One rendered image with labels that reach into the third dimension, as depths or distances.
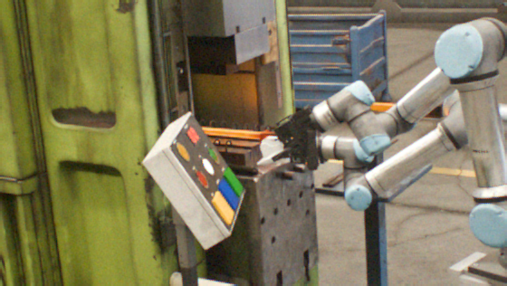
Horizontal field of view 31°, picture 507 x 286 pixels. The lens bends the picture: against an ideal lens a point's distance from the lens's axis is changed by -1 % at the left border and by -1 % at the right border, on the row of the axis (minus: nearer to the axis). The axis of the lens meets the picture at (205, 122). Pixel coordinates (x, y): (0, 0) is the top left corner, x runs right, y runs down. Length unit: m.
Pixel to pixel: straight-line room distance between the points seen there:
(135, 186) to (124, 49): 0.43
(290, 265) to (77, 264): 0.72
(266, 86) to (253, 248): 0.63
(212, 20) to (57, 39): 0.50
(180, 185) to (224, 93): 1.07
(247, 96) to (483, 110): 1.25
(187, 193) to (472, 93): 0.73
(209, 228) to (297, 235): 0.87
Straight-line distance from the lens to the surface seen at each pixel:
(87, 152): 2.86
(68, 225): 3.05
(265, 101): 3.26
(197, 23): 2.81
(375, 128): 2.42
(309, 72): 6.79
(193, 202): 2.29
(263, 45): 2.95
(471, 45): 2.14
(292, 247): 3.12
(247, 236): 2.98
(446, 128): 2.68
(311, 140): 2.46
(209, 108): 3.36
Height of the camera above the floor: 1.83
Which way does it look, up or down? 15 degrees down
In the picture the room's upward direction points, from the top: 5 degrees counter-clockwise
